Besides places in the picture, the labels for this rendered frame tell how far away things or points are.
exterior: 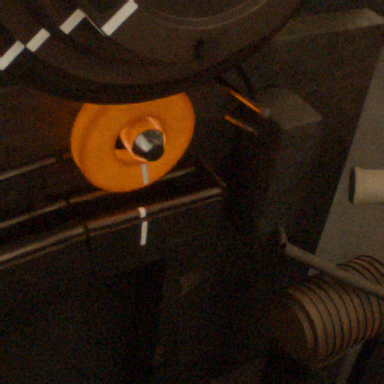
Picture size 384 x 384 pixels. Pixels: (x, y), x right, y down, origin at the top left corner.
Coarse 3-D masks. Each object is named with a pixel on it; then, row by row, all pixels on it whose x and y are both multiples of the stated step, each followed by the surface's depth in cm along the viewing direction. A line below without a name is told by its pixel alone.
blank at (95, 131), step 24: (96, 120) 70; (120, 120) 72; (168, 120) 76; (192, 120) 78; (72, 144) 74; (96, 144) 72; (168, 144) 78; (96, 168) 74; (120, 168) 76; (144, 168) 78; (168, 168) 81
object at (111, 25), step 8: (128, 8) 51; (72, 16) 54; (80, 16) 55; (120, 16) 51; (64, 24) 54; (72, 24) 55; (112, 24) 51; (40, 32) 56; (32, 40) 56; (40, 40) 56; (16, 48) 57; (32, 48) 56; (8, 56) 57; (0, 64) 58; (8, 64) 58
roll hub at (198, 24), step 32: (128, 0) 50; (160, 0) 53; (192, 0) 55; (224, 0) 56; (256, 0) 58; (288, 0) 59; (128, 32) 52; (160, 32) 54; (192, 32) 56; (224, 32) 57; (256, 32) 59
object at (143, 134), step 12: (144, 120) 73; (120, 132) 74; (132, 132) 73; (144, 132) 72; (156, 132) 72; (132, 144) 72; (144, 144) 72; (156, 144) 72; (144, 156) 72; (156, 156) 73
